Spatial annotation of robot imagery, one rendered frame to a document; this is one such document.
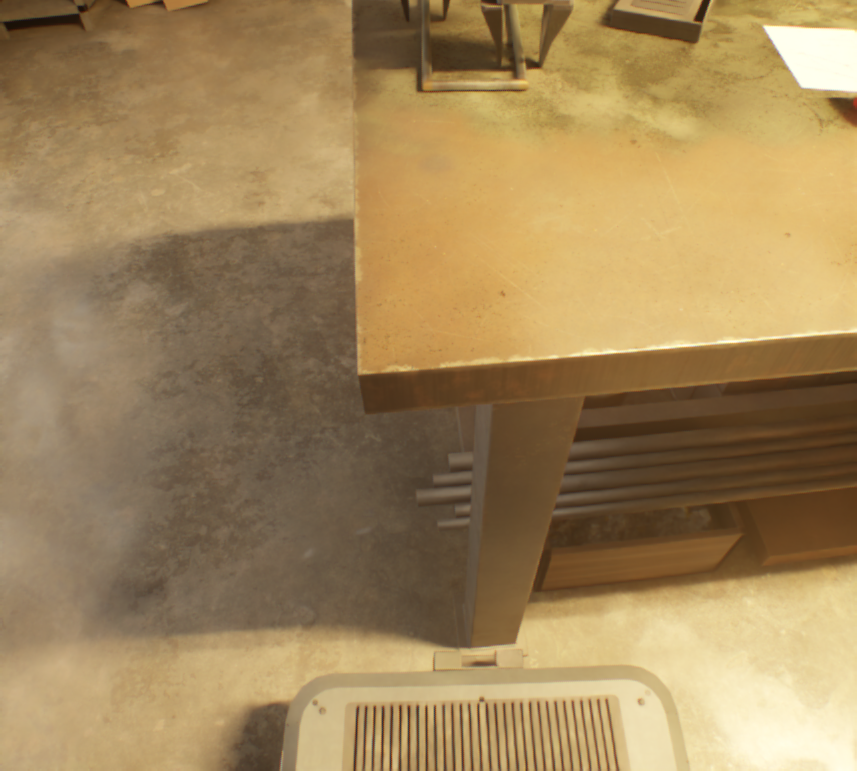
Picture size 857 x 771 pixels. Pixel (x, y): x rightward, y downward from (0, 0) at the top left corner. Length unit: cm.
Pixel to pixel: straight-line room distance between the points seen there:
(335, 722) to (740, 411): 87
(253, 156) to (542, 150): 179
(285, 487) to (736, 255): 107
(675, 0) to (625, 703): 87
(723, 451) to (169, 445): 113
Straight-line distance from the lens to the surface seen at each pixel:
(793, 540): 141
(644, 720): 98
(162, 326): 177
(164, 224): 210
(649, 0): 85
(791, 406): 136
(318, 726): 96
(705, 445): 122
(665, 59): 77
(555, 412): 57
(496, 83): 67
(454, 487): 108
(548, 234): 49
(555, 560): 114
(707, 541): 121
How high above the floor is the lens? 119
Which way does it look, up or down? 49 degrees down
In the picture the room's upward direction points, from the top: 2 degrees counter-clockwise
